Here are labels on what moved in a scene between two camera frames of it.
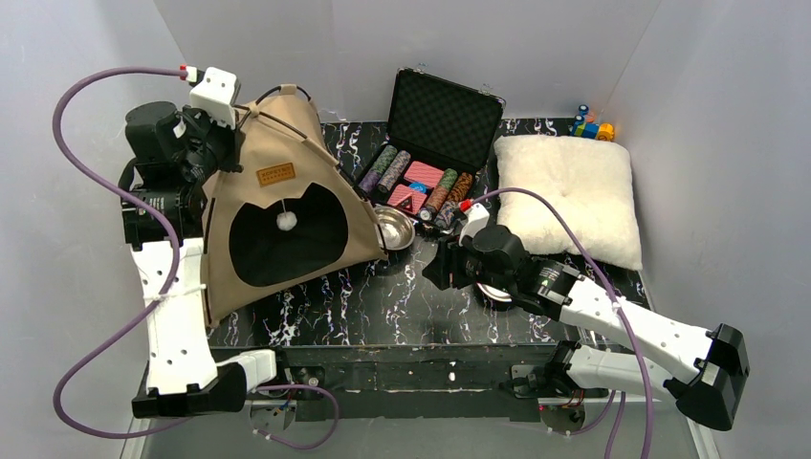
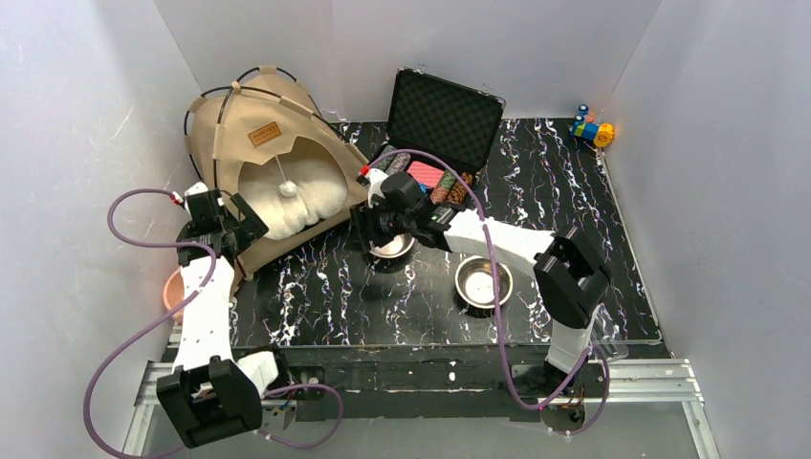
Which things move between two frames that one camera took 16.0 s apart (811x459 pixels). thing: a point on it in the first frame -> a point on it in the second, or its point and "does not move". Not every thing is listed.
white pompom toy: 286,221 -> 288,188
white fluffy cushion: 588,181 -> 289,207
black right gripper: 452,262 -> 372,224
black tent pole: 302,134 -> 248,88
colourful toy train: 584,125 does not move
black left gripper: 224,141 -> 230,222
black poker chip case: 445,142 does not move
